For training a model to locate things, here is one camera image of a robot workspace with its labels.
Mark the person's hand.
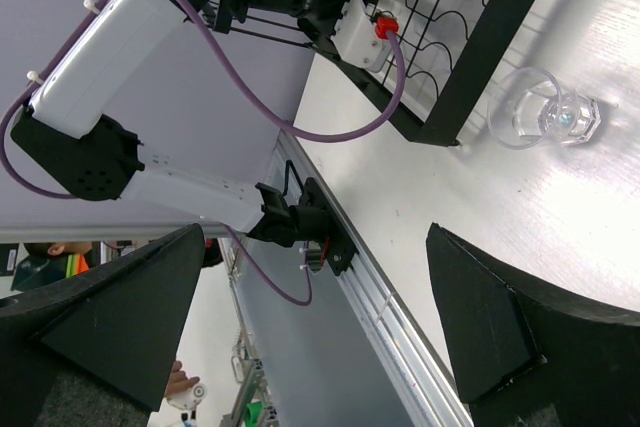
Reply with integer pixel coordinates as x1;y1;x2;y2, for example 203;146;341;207
164;360;200;398

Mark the small clear glass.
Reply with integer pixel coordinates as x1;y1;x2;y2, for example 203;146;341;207
486;67;601;150

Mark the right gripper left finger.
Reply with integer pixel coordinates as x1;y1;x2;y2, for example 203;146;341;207
1;224;205;426

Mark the black wire dish rack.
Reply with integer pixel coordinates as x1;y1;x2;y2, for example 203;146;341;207
199;0;596;148

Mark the small white robot device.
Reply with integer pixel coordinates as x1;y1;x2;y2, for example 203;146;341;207
166;383;207;427

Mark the person with red headset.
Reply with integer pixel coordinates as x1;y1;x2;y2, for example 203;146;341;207
24;239;223;277

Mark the aluminium mounting rail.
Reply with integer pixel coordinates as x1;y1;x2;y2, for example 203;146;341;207
275;133;473;426

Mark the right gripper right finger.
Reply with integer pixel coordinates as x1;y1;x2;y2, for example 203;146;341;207
426;224;639;426

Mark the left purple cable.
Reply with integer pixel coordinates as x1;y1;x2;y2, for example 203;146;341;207
0;0;406;306

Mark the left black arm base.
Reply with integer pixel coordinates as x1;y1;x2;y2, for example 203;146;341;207
248;160;357;276

